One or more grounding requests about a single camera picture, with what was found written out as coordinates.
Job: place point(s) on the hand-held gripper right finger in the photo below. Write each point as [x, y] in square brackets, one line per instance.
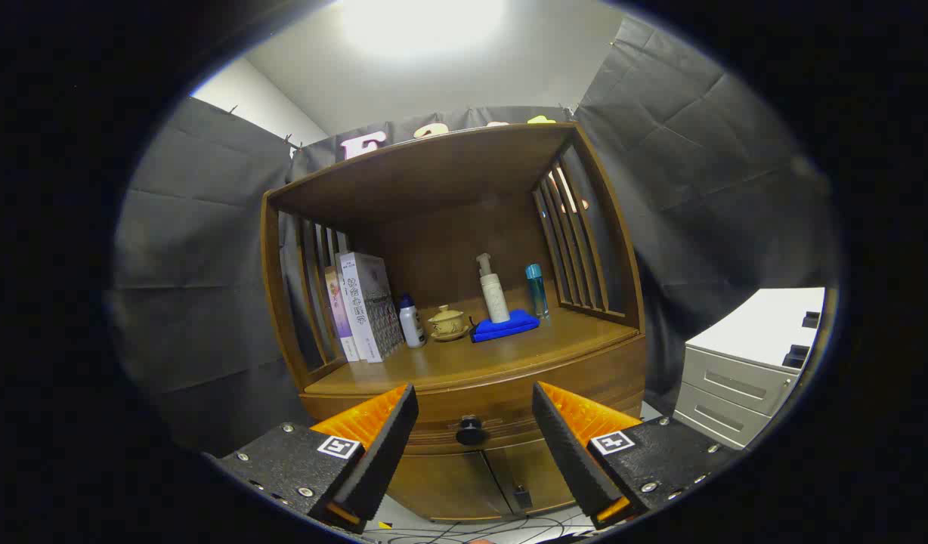
[570, 453]

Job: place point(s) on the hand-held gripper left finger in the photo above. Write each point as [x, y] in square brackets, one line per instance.
[385, 453]

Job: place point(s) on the black round drawer knob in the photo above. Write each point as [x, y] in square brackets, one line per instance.
[471, 431]

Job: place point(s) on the wooden drawer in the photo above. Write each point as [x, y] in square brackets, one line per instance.
[479, 404]

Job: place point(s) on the wooden cabinet door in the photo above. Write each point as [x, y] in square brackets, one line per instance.
[536, 476]
[449, 483]

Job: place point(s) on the wooden countertop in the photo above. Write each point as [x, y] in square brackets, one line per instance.
[509, 355]

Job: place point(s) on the white drawer cabinet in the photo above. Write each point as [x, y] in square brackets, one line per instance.
[736, 363]

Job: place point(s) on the wooden cabinet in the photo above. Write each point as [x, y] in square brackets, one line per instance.
[434, 174]

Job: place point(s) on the white bottle with blue cap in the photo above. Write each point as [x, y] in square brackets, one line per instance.
[411, 323]

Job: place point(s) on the blue folded cloth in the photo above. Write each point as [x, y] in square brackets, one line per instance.
[505, 326]

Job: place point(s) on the beige lidded teacup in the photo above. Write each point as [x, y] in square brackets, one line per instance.
[446, 322]

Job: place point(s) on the purple and white book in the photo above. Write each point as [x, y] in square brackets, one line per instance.
[337, 310]

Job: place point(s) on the white patterned book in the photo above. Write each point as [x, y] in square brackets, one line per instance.
[369, 302]

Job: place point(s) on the clear blue bottle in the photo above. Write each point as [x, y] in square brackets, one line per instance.
[536, 291]

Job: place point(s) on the white pump bottle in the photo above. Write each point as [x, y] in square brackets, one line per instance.
[494, 291]

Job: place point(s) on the black backdrop cloth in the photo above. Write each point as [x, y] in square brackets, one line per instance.
[199, 264]

